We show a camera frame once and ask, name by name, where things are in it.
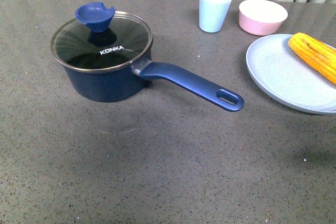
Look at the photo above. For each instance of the glass lid with blue knob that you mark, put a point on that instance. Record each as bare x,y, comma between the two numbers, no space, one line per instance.
101,39

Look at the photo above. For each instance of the light blue plastic cup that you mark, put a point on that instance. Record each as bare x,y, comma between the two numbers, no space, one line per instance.
212,14

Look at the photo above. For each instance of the pink plastic bowl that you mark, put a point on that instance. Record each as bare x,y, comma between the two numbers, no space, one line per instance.
261,17

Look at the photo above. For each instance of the dark blue saucepan with handle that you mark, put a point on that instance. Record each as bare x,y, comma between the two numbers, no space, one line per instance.
123,81

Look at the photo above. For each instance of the yellow corn cob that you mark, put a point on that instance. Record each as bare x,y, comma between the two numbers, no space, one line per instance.
319,56

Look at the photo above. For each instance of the light blue round plate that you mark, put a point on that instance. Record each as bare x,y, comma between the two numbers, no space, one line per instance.
283,76

